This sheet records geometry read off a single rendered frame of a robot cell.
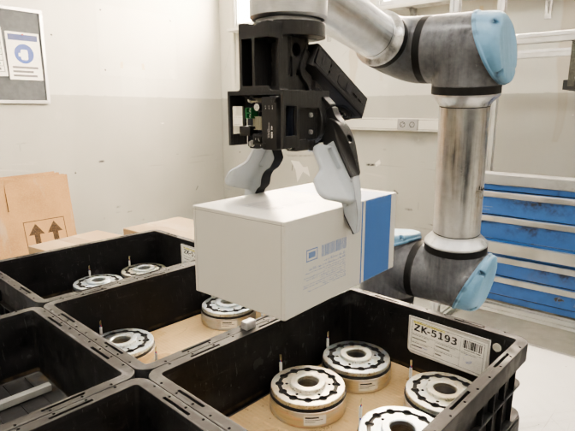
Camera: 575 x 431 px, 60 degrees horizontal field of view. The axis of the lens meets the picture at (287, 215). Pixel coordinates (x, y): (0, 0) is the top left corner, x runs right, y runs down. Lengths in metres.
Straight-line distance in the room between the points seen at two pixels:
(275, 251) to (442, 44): 0.56
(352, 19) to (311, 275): 0.44
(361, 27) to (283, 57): 0.35
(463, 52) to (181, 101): 3.72
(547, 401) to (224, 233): 0.77
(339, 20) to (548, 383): 0.80
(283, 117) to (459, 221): 0.56
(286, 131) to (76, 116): 3.50
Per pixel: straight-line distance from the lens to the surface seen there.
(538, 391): 1.11
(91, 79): 4.00
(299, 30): 0.48
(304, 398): 0.68
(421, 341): 0.80
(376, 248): 0.56
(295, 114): 0.46
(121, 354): 0.67
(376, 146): 3.72
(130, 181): 4.17
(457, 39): 0.88
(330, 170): 0.47
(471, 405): 0.59
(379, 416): 0.67
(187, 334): 0.93
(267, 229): 0.43
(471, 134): 0.91
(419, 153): 3.57
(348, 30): 0.80
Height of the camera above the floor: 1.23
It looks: 12 degrees down
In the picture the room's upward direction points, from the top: straight up
